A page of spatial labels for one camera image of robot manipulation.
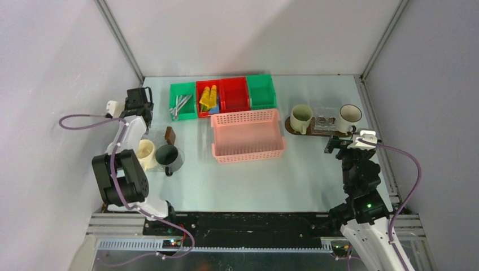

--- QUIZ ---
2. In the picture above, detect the clear textured oval tray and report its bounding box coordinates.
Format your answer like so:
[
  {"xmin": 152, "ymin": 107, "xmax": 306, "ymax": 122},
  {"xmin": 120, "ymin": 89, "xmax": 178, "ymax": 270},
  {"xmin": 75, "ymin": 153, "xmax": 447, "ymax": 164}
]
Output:
[{"xmin": 142, "ymin": 145, "xmax": 185, "ymax": 176}]

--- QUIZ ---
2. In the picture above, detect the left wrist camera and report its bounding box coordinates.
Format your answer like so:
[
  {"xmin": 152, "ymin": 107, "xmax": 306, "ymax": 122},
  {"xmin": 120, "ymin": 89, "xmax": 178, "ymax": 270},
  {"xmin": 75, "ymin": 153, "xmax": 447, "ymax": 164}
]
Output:
[{"xmin": 106, "ymin": 100, "xmax": 125, "ymax": 118}]

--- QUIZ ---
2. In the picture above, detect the green bin far right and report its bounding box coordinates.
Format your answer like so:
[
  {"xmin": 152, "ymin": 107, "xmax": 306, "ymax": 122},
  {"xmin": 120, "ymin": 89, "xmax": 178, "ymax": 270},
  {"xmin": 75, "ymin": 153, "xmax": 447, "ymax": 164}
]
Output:
[{"xmin": 246, "ymin": 74, "xmax": 277, "ymax": 110}]

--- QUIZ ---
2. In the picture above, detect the brown wooden toothbrush holder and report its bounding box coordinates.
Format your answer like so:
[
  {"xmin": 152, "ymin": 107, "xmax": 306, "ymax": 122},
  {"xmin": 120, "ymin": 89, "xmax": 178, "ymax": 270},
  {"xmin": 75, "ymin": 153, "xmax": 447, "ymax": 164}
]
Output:
[{"xmin": 145, "ymin": 125, "xmax": 176, "ymax": 147}]

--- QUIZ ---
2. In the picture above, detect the light green mug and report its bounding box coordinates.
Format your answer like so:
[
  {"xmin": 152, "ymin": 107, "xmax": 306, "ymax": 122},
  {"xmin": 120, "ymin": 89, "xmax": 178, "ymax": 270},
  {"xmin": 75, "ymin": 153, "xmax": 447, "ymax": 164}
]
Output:
[{"xmin": 290, "ymin": 104, "xmax": 313, "ymax": 135}]

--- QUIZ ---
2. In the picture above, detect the green toothpaste tube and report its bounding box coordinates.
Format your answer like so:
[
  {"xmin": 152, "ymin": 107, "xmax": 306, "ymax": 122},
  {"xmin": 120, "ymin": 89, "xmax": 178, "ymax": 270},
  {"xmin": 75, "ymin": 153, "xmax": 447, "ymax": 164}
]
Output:
[{"xmin": 200, "ymin": 104, "xmax": 210, "ymax": 112}]

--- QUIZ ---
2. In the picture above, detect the black mug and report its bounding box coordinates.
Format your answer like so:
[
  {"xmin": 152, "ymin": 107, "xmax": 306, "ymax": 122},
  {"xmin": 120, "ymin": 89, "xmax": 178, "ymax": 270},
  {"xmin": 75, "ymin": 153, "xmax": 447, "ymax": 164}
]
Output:
[{"xmin": 155, "ymin": 145, "xmax": 185, "ymax": 177}]

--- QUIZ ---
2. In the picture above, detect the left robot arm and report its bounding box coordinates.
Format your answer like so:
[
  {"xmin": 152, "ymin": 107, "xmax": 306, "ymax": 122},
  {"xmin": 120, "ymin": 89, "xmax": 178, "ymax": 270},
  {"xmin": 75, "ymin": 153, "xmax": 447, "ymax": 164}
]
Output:
[{"xmin": 92, "ymin": 87, "xmax": 178, "ymax": 235}]

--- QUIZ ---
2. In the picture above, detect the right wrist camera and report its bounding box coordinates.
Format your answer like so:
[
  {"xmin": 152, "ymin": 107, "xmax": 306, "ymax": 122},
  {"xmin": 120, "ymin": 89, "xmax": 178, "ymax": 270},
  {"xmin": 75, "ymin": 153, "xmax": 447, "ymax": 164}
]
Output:
[{"xmin": 347, "ymin": 129, "xmax": 378, "ymax": 150}]

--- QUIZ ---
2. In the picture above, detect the red bin with holder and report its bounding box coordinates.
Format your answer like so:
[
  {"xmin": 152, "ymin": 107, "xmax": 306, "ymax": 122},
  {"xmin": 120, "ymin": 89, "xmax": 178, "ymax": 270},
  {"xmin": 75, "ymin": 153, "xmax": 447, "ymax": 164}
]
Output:
[{"xmin": 220, "ymin": 77, "xmax": 250, "ymax": 113}]

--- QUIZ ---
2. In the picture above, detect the green bin with toothbrushes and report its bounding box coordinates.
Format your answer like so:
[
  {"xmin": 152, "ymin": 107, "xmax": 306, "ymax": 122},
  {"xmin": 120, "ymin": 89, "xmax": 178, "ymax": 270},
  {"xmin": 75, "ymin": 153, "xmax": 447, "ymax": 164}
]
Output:
[{"xmin": 169, "ymin": 82, "xmax": 198, "ymax": 121}]

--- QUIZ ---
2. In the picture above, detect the brown wooden oval tray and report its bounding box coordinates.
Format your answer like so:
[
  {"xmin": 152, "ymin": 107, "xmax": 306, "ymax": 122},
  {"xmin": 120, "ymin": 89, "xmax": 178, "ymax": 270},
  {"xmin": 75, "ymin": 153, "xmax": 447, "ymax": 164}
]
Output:
[{"xmin": 284, "ymin": 117, "xmax": 352, "ymax": 138}]

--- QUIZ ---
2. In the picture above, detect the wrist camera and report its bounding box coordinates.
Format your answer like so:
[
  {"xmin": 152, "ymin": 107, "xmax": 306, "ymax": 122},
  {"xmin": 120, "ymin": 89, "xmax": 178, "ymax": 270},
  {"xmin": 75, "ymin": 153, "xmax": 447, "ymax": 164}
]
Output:
[
  {"xmin": 347, "ymin": 129, "xmax": 378, "ymax": 150},
  {"xmin": 106, "ymin": 100, "xmax": 125, "ymax": 118}
]

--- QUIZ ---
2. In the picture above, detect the white toothbrush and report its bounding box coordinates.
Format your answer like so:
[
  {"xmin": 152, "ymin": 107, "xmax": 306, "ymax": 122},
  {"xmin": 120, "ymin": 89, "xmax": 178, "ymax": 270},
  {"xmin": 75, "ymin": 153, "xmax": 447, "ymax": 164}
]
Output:
[{"xmin": 169, "ymin": 94, "xmax": 193, "ymax": 120}]

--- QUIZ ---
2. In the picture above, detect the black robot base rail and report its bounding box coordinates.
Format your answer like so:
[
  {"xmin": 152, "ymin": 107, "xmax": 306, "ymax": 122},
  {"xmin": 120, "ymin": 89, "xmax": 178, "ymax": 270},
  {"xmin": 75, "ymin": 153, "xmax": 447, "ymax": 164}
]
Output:
[{"xmin": 143, "ymin": 211, "xmax": 367, "ymax": 250}]

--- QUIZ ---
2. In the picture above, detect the red bin with toothpaste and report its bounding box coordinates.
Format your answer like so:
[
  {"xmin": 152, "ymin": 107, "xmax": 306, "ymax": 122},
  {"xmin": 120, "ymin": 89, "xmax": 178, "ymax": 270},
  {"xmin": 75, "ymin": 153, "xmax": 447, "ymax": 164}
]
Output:
[{"xmin": 195, "ymin": 80, "xmax": 221, "ymax": 118}]

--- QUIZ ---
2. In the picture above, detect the white mug dark rim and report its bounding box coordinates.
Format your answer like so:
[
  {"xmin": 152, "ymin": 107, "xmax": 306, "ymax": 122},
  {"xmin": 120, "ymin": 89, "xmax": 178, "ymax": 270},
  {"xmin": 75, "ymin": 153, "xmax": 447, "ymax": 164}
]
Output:
[{"xmin": 336, "ymin": 104, "xmax": 363, "ymax": 134}]

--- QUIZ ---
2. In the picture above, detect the clear textured toothbrush holder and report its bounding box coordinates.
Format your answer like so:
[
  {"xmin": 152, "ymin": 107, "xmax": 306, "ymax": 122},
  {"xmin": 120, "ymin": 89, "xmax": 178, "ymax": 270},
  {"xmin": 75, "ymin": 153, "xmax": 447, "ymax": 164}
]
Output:
[{"xmin": 312, "ymin": 107, "xmax": 337, "ymax": 134}]

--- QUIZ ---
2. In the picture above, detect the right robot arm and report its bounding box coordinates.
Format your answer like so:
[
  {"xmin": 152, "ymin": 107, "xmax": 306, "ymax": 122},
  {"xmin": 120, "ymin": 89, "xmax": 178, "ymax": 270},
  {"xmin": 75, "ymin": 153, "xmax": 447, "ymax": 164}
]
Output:
[{"xmin": 324, "ymin": 134, "xmax": 414, "ymax": 270}]

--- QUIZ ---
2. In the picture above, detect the cream mug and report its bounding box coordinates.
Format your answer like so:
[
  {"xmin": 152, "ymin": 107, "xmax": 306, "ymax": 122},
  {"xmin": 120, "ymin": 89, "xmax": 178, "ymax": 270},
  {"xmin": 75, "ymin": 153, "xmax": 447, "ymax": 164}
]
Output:
[{"xmin": 136, "ymin": 139, "xmax": 157, "ymax": 171}]

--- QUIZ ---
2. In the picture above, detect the pink perforated basket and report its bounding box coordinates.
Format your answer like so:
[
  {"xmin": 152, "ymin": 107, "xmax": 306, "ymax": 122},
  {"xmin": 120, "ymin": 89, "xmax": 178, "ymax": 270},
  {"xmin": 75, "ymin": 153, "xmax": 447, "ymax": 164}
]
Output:
[{"xmin": 210, "ymin": 108, "xmax": 286, "ymax": 164}]

